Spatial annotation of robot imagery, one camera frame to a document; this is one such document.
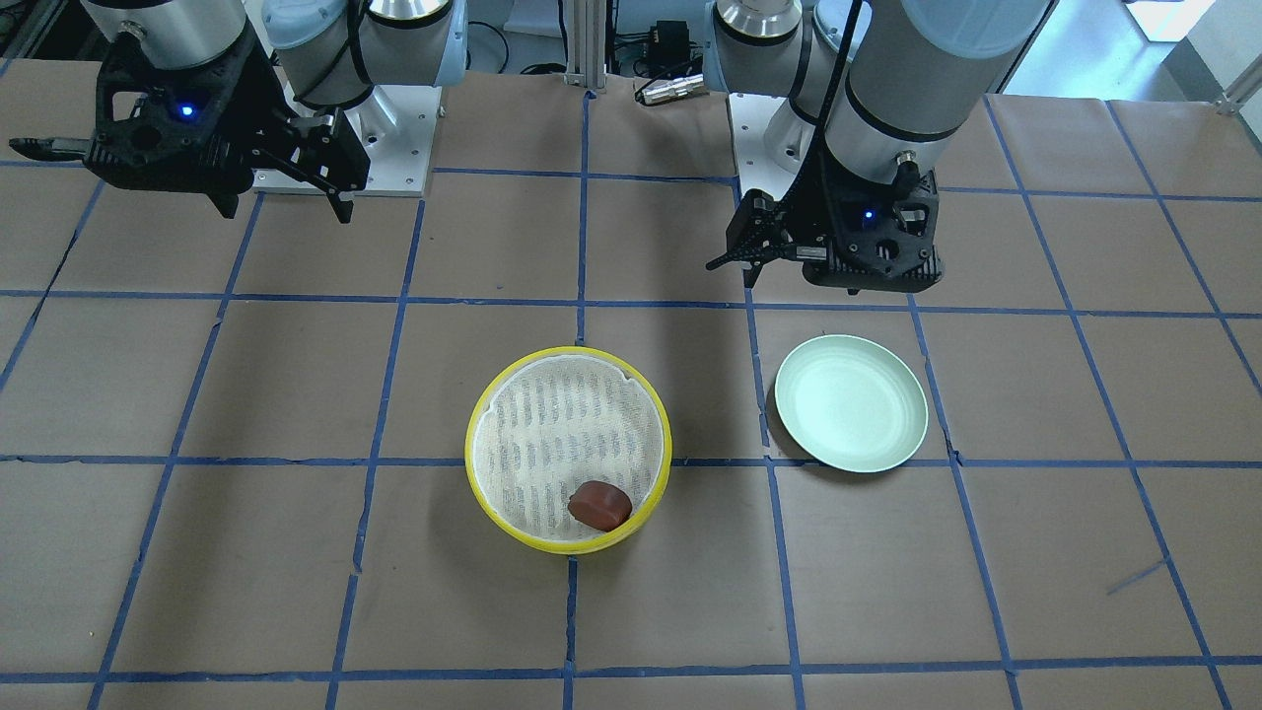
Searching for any silver cylindrical connector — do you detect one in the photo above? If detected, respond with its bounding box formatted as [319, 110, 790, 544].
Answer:
[634, 74, 711, 107]

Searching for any light green plate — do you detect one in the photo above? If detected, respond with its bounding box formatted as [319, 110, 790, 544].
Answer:
[772, 335, 929, 473]

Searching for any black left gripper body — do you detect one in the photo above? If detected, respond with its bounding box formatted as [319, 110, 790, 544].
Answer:
[784, 150, 944, 295]

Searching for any yellow rimmed steamer basket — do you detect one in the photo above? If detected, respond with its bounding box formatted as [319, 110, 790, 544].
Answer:
[464, 346, 674, 554]

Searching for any brown bun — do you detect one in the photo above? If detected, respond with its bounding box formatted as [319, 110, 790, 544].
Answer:
[567, 480, 634, 533]

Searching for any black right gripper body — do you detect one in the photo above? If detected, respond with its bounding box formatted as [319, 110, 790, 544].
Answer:
[10, 33, 297, 195]

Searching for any black power adapter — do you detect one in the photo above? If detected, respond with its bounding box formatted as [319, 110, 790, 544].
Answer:
[622, 20, 697, 72]

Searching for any aluminium frame post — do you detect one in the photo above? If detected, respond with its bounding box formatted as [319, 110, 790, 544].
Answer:
[560, 1, 615, 95]

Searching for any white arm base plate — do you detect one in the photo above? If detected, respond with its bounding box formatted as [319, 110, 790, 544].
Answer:
[341, 84, 445, 199]
[729, 93, 815, 202]

